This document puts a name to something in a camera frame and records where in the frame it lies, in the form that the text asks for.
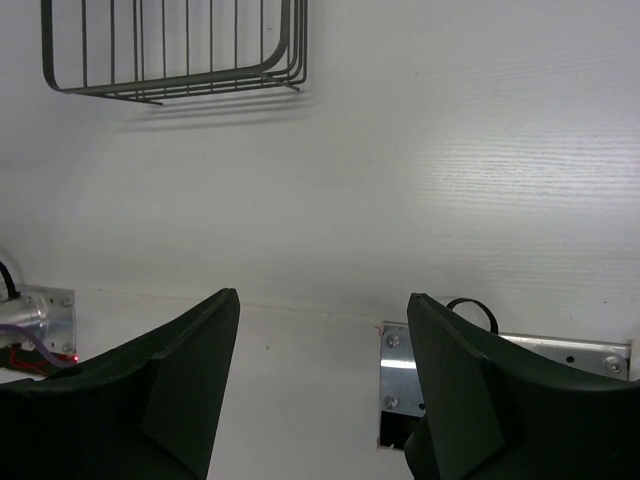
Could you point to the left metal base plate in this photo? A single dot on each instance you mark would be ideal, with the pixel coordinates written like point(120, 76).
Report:
point(41, 319)

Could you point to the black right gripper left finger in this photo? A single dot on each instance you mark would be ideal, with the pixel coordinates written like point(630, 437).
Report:
point(147, 409)

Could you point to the metal wire dish rack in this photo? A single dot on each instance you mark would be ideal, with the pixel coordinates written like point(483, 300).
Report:
point(152, 52)

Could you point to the metal base plate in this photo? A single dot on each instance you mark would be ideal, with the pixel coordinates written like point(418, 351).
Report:
point(400, 391)
point(41, 319)

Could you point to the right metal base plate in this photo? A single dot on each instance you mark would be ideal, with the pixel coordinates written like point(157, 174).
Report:
point(400, 391)

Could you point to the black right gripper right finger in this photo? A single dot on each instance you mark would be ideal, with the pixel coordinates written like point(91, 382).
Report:
point(495, 410)

